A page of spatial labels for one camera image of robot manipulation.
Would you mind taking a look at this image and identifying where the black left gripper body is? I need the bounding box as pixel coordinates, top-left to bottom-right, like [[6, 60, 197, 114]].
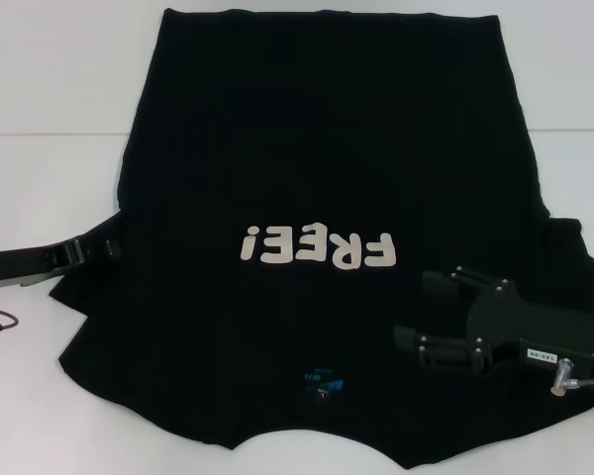
[[0, 240, 75, 289]]

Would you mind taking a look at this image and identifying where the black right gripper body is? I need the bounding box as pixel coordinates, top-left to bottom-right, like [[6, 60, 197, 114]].
[[463, 278, 594, 381]]

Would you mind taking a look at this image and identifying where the black shirt with FREE print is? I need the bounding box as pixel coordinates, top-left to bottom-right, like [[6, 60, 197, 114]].
[[48, 7, 594, 470]]

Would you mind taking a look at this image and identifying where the right arm cable with connector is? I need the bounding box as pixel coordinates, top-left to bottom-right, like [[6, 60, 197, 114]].
[[548, 358, 594, 398]]

